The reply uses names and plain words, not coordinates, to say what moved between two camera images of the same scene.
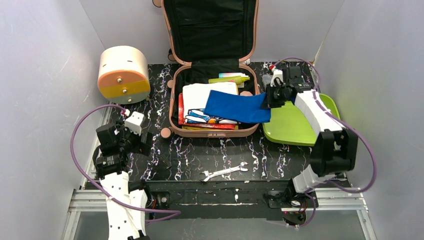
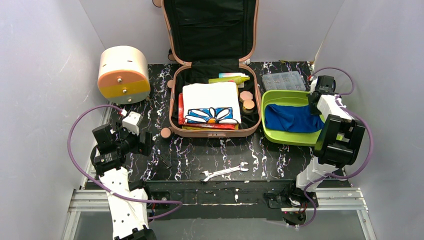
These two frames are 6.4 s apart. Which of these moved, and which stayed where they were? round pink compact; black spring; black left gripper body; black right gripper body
Moved: black right gripper body
Stayed: black spring; black left gripper body; round pink compact
